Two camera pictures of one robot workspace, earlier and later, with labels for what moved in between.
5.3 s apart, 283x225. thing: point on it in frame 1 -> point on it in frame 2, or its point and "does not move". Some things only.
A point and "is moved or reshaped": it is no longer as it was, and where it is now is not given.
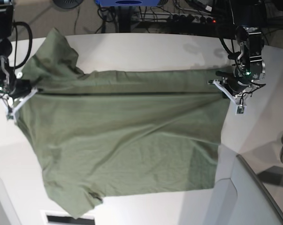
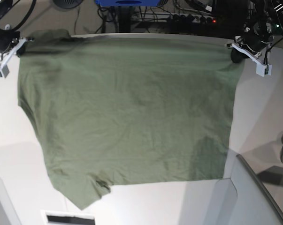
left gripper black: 21,87 -> 2,41
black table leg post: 124,18 does not move
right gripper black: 236,85 -> 255,38
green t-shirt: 119,132 is moved or reshaped
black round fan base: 68,4 does not move
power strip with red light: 190,18 does not move
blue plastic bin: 128,3 does not move
